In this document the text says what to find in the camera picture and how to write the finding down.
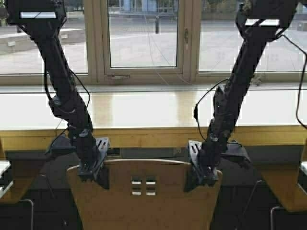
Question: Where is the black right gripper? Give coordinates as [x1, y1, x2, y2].
[184, 139, 228, 193]

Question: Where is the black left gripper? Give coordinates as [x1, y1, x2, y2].
[71, 130, 110, 190]

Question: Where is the wooden chair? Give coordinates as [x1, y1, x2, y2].
[253, 152, 307, 230]
[66, 159, 221, 230]
[0, 136, 46, 230]

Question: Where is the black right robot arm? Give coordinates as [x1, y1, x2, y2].
[184, 0, 306, 193]

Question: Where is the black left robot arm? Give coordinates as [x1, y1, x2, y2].
[4, 0, 110, 189]

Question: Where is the long wooden counter table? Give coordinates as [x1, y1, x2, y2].
[0, 90, 307, 150]

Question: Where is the left base platform edge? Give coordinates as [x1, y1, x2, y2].
[0, 161, 13, 198]

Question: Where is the base platform edge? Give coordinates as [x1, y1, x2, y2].
[299, 161, 307, 177]
[0, 161, 13, 198]

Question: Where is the right base platform edge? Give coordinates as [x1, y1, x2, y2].
[299, 161, 307, 177]

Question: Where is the concrete bench outside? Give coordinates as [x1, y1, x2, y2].
[0, 28, 86, 55]

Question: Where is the black bollard outside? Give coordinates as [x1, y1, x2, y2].
[155, 16, 160, 34]

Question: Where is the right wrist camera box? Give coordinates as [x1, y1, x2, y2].
[221, 142, 251, 169]

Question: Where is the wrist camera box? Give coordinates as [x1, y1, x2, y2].
[221, 142, 251, 169]
[45, 134, 76, 160]

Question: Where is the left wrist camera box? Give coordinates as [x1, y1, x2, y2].
[45, 134, 76, 160]

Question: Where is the white window frame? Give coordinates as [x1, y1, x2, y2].
[0, 0, 305, 86]

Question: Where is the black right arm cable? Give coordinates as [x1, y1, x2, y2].
[193, 33, 307, 142]

